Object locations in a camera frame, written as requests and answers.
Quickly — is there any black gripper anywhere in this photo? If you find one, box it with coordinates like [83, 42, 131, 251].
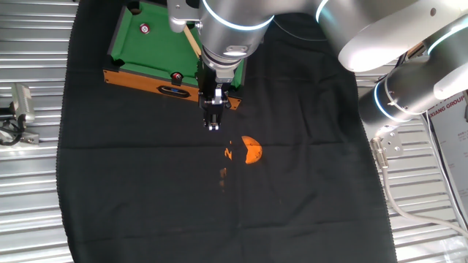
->
[197, 58, 232, 132]

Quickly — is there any wooden pool cue black butt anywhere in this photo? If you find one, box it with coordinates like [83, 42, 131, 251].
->
[182, 25, 203, 60]

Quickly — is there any mini green pool table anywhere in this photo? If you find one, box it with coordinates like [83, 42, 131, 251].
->
[102, 0, 245, 110]

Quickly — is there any black cloth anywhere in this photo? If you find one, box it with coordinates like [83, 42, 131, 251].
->
[55, 0, 399, 263]

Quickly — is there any white printed sign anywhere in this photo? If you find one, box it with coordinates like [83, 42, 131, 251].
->
[426, 91, 468, 220]

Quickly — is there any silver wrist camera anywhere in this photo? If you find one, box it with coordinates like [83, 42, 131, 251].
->
[166, 0, 201, 34]

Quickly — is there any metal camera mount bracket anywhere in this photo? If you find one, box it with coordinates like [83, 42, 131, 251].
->
[0, 129, 40, 148]

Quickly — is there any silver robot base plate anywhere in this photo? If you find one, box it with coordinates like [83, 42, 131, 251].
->
[369, 126, 404, 160]

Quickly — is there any silver finned external camera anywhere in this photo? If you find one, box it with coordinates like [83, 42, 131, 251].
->
[10, 83, 37, 124]

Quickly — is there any black external camera cable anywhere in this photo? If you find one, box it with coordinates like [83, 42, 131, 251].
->
[0, 107, 27, 147]

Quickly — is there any grey base cable with connector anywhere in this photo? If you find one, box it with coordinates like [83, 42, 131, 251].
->
[370, 137, 468, 239]

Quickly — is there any thin white cable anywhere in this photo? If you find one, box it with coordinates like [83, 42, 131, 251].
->
[423, 111, 468, 232]

